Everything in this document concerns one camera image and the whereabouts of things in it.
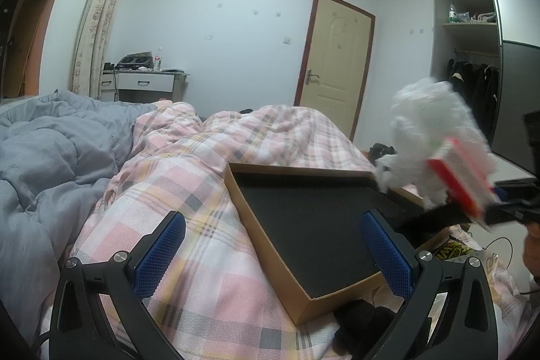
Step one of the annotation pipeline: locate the red white tissue pack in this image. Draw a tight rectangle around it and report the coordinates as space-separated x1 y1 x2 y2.
427 138 501 222

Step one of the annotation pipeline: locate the black yellow shoe wipes pack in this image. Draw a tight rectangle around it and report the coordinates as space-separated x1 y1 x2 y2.
434 236 474 260

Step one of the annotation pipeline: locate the black cloth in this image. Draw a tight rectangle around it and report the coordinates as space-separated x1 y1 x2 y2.
331 298 434 360

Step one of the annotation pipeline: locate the white green plastic bag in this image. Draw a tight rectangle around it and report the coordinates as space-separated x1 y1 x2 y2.
374 77 496 208

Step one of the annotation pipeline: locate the right hand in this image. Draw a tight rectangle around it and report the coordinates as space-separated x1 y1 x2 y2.
523 223 540 284

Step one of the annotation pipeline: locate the pink plaid quilt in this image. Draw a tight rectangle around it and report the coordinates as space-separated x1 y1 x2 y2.
70 103 372 359

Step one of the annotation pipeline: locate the brown cardboard box tray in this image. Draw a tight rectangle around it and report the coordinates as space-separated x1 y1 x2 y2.
224 163 450 325

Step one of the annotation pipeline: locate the black bag on floor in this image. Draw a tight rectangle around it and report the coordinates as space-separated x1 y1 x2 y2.
367 143 396 164

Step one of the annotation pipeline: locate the grey duvet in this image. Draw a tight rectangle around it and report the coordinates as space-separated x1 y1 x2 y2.
1 89 155 343

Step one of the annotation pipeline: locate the wardrobe with hanging clothes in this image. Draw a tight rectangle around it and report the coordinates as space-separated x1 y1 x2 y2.
431 0 539 174

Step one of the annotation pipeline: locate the white grey desk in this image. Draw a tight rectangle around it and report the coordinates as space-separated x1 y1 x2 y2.
100 70 189 104

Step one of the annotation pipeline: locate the beige door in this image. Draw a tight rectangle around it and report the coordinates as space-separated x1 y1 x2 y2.
294 0 375 139

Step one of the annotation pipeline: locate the floral curtain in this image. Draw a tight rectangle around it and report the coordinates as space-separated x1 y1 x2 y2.
71 0 118 99

